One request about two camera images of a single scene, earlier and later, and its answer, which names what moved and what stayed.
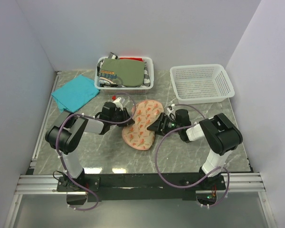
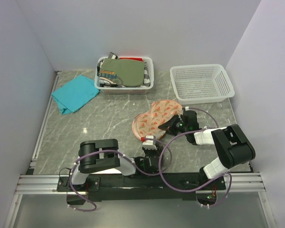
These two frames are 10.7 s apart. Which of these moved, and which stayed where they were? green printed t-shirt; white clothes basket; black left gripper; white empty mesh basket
Moved: black left gripper
Stayed: green printed t-shirt; white clothes basket; white empty mesh basket
